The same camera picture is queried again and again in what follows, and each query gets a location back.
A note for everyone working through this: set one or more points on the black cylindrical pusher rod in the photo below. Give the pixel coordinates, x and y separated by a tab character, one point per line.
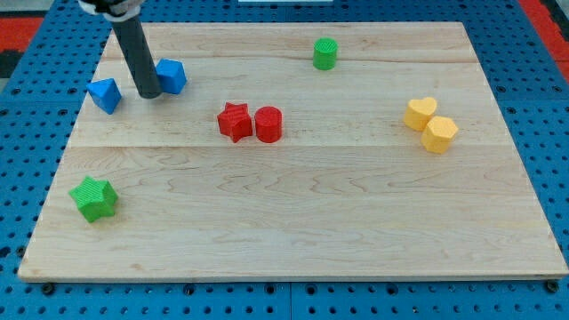
134	46

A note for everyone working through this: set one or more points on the blue cube block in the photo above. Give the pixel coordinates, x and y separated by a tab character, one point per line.
171	76

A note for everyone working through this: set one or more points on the wooden board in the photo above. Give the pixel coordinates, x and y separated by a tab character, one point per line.
347	194

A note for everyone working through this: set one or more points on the green cylinder block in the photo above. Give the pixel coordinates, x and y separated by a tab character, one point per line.
325	53

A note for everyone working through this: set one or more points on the red cylinder block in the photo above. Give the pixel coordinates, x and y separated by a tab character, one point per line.
268	124

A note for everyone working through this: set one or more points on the yellow heart block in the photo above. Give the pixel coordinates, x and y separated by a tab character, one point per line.
419	112

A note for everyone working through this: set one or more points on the red star block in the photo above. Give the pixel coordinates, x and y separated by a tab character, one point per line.
235	121

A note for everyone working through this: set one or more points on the green star block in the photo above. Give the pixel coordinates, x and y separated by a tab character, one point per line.
95	199

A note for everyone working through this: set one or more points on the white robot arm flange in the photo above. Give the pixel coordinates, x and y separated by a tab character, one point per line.
112	10

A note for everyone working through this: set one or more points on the yellow hexagon block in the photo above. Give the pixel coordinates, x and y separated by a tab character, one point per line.
439	134

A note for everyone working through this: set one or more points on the blue triangle block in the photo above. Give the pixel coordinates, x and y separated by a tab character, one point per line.
105	94

